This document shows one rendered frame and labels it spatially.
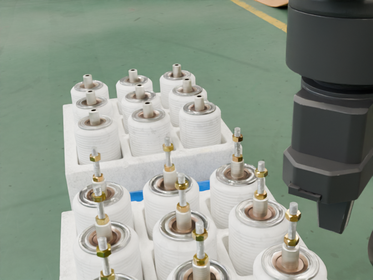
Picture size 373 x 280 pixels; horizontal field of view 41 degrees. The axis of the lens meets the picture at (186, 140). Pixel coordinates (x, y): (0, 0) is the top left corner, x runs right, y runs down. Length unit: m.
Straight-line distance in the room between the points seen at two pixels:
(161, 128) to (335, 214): 0.71
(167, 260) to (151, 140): 0.41
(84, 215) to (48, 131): 0.92
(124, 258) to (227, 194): 0.22
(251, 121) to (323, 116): 1.33
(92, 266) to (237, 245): 0.22
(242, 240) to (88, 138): 0.45
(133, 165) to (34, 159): 0.53
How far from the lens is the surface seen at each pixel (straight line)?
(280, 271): 0.67
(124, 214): 0.83
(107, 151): 1.08
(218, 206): 0.86
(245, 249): 0.76
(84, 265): 0.72
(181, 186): 0.70
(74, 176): 1.07
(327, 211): 0.41
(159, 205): 0.82
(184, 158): 1.08
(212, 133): 1.11
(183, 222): 0.73
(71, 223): 0.91
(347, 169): 0.34
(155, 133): 1.08
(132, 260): 0.73
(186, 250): 0.71
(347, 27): 0.31
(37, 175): 1.45
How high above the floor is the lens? 0.70
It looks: 27 degrees down
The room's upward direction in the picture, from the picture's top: 3 degrees counter-clockwise
